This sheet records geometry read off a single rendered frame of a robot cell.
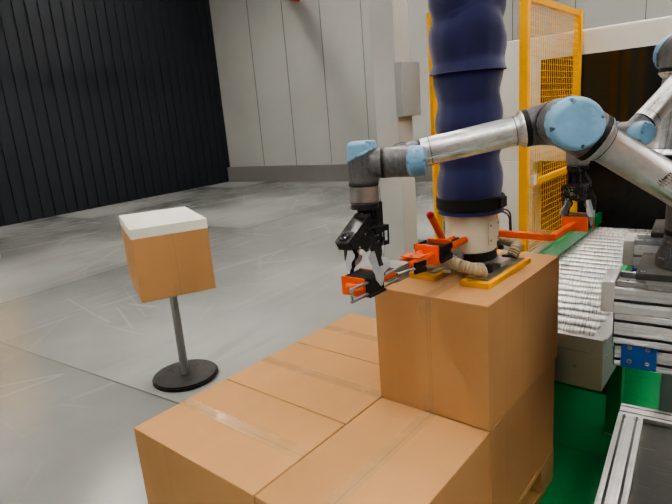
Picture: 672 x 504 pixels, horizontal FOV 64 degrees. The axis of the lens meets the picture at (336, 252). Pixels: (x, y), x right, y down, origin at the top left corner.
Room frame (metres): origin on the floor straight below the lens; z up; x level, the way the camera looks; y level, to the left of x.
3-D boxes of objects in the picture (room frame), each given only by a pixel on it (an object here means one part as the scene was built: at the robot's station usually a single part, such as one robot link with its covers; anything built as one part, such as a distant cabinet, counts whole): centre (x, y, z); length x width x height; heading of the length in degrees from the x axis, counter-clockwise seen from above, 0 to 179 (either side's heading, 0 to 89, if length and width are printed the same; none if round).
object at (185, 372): (3.06, 1.00, 0.31); 0.40 x 0.40 x 0.62
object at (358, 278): (1.33, -0.06, 1.07); 0.08 x 0.07 x 0.05; 139
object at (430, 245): (1.59, -0.30, 1.07); 0.10 x 0.08 x 0.06; 49
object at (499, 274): (1.71, -0.54, 0.97); 0.34 x 0.10 x 0.05; 139
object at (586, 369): (2.06, -0.71, 0.48); 0.70 x 0.03 x 0.15; 50
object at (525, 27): (3.69, -1.54, 1.05); 1.17 x 0.10 x 2.10; 140
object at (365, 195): (1.34, -0.08, 1.30); 0.08 x 0.08 x 0.05
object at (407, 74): (3.22, -0.50, 1.62); 0.20 x 0.05 x 0.30; 140
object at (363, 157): (1.33, -0.09, 1.38); 0.09 x 0.08 x 0.11; 82
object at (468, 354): (1.77, -0.46, 0.74); 0.60 x 0.40 x 0.40; 139
